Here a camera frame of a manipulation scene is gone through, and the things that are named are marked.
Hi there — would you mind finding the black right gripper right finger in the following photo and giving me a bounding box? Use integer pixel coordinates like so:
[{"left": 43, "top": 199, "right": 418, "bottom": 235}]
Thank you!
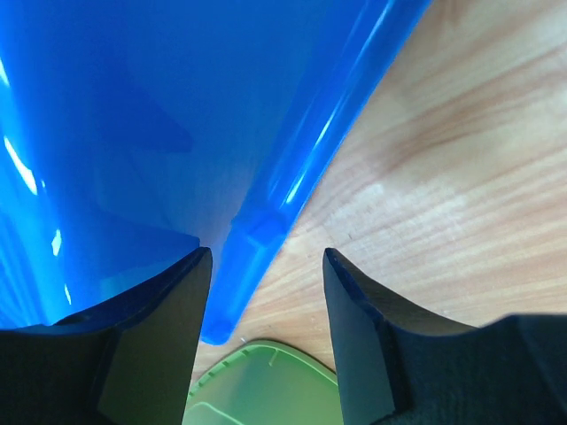
[{"left": 322, "top": 248, "right": 566, "bottom": 424}]

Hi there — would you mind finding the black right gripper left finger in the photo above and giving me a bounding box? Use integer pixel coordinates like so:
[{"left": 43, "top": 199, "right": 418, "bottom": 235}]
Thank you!
[{"left": 1, "top": 248, "right": 213, "bottom": 424}]

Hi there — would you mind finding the green plastic tub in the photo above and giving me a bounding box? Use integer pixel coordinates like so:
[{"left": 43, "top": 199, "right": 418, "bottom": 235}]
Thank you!
[{"left": 183, "top": 340, "right": 343, "bottom": 425}]

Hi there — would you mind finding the blue plastic tub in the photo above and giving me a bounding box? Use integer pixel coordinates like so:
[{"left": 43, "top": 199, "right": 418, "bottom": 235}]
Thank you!
[{"left": 1, "top": 1, "right": 428, "bottom": 345}]

